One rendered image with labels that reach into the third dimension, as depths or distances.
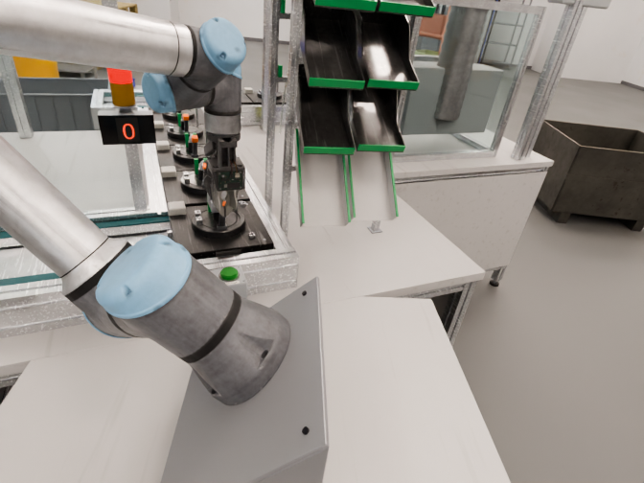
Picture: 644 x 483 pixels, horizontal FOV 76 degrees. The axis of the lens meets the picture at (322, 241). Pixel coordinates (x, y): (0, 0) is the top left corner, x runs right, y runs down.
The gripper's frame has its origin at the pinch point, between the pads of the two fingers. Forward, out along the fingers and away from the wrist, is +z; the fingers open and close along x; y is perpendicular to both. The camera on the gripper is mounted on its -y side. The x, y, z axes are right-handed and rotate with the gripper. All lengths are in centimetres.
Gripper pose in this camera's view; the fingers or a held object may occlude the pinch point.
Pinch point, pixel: (223, 210)
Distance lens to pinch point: 102.9
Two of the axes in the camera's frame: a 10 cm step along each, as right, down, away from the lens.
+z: -1.0, 8.4, 5.3
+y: 3.7, 5.3, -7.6
